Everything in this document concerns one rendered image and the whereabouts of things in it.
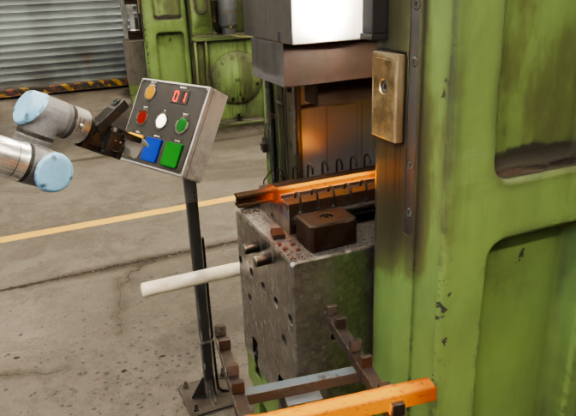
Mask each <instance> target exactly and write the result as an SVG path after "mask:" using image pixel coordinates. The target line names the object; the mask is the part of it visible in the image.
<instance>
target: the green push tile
mask: <svg viewBox="0 0 576 416"><path fill-rule="evenodd" d="M183 147H184V145H182V144H178V143H175V142H166V144H165V150H164V152H163V155H162V158H161V161H160V164H161V165H162V166H167V167H170V168H173V169H177V165H178V162H179V160H180V157H181V154H182V151H183Z"/></svg>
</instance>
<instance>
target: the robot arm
mask: <svg viewBox="0 0 576 416"><path fill-rule="evenodd" d="M128 108H129V104H128V103H127V102H126V100H125V99H119V98H116V99H115V100H113V101H112V102H111V103H110V104H109V105H108V106H107V107H106V108H105V109H104V110H103V111H102V112H101V113H100V114H99V115H98V116H97V117H96V118H94V117H92V116H91V114H90V112H89V111H87V110H85V109H82V108H80V107H78V106H74V105H71V104H69V103H67V102H64V101H62V100H60V99H56V98H54V97H51V96H50V95H48V94H47V93H41V92H38V91H35V90H30V91H27V92H25V93H24V94H23V95H22V96H21V97H20V98H19V99H18V101H17V102H16V104H15V108H14V112H13V119H14V121H15V123H16V124H18V125H17V127H16V130H15V133H14V136H13V139H11V138H8V137H6V136H0V176H1V177H5V178H10V179H12V180H14V181H16V182H19V183H22V184H27V185H32V186H35V187H38V188H40V189H41V190H43V191H45V192H51V193H54V192H58V191H61V190H63V189H65V188H66V187H67V186H68V185H69V183H70V182H71V180H72V177H73V174H74V169H73V166H72V163H71V162H70V160H69V159H68V158H67V157H66V156H65V155H64V154H61V153H58V152H55V151H53V150H51V147H52V144H53V142H54V140H55V138H56V137H59V138H63V139H65V140H68V141H71V142H75V145H76V146H78V147H81V148H85V149H88V150H90V151H93V152H95V153H98V154H103V155H105V156H106V155H107V156H110V157H112V158H115V159H118V160H120V159H121V156H122V154H123V155H125V156H129V155H130V156H131V157H132V158H136V157H137V156H138V154H139V152H140V151H141V149H142V148H143V147H147V148H148V147H149V145H148V144H147V142H146V141H145V140H143V139H142V138H140V137H138V136H135V135H132V134H130V133H128V132H126V130H123V129H120V128H118V127H115V126H112V125H111V124H112V123H113V122H114V121H115V120H116V119H117V118H118V117H119V116H120V115H121V114H123V113H124V112H125V111H126V110H127V109H128ZM114 150H115V151H114ZM116 151H117V152H116Z"/></svg>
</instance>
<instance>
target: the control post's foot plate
mask: <svg viewBox="0 0 576 416"><path fill-rule="evenodd" d="M218 379H219V386H220V387H221V388H222V389H228V385H227V382H226V379H225V373H224V371H223V367H221V372H220V373H219V374H218ZM214 381H215V391H216V394H214V390H213V382H212V378H210V379H208V390H209V391H208V392H209V396H207V392H206V384H205V377H202V378H201V379H199V380H196V381H193V382H190V383H187V381H184V384H181V385H179V386H178V391H179V394H180V395H181V397H182V398H183V404H184V406H186V408H187V410H188V413H189V415H190V416H205V415H208V414H214V413H219V412H221V411H223V410H225V409H229V408H233V407H234V406H233V403H232V400H231V395H230V392H229V391H228V392H224V391H220V390H218V388H217V384H216V377H215V375H214Z"/></svg>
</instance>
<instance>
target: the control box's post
mask: <svg viewBox="0 0 576 416"><path fill-rule="evenodd" d="M183 189H184V197H185V202H186V210H187V219H188V228H189V244H190V252H191V261H192V269H193V272H194V271H198V270H202V269H204V264H203V255H202V246H201V228H200V219H199V209H198V196H197V187H196V182H194V181H191V180H188V179H185V178H183ZM195 302H196V311H197V320H198V328H199V336H200V340H201V342H203V341H210V340H211V336H210V328H209V318H208V309H207V291H206V283H205V284H201V285H198V286H195ZM200 345H201V362H202V369H203V376H204V377H205V384H206V392H207V396H209V392H208V391H209V390H208V379H210V378H212V382H213V390H214V394H216V391H215V381H214V373H213V355H212V346H211V342H210V343H207V344H203V345H202V344H201V343H200Z"/></svg>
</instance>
